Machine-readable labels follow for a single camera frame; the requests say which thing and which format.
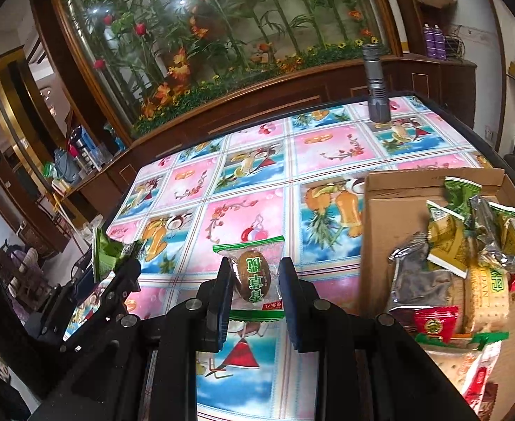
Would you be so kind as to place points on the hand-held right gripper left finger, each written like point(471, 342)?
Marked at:
point(220, 307)

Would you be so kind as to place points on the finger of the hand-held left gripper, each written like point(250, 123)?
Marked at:
point(117, 285)

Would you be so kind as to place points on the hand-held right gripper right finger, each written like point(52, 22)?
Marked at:
point(295, 307)

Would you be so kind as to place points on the bright green snack packet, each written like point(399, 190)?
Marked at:
point(108, 250)

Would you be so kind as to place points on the clear packet with brown snack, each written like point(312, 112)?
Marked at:
point(253, 276)

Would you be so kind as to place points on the cardboard box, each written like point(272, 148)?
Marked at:
point(380, 228)

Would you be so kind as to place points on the carved wooden chair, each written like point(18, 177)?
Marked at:
point(16, 276)

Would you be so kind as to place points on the dark silver foil packet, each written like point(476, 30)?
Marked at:
point(419, 280)

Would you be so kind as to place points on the grey blue bag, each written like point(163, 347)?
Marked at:
point(66, 164)

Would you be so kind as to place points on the green plastic bag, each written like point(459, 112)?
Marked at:
point(48, 169)

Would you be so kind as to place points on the printed fruit tablecloth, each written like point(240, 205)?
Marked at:
point(262, 175)

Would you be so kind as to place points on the black steel thermos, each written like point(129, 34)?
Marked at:
point(78, 149)

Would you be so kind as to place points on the green edged cracker packet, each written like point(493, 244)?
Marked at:
point(450, 357)

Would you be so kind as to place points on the clear cracker packet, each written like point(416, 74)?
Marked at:
point(485, 298)

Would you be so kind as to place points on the red white snack packet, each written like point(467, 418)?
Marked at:
point(479, 381)

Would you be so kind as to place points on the grey metal flashlight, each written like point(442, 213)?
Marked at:
point(376, 83)

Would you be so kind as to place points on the glass cabinet with artificial plants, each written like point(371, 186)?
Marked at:
point(222, 30)

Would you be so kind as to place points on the purple bottle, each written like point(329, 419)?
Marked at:
point(439, 43)
point(429, 41)

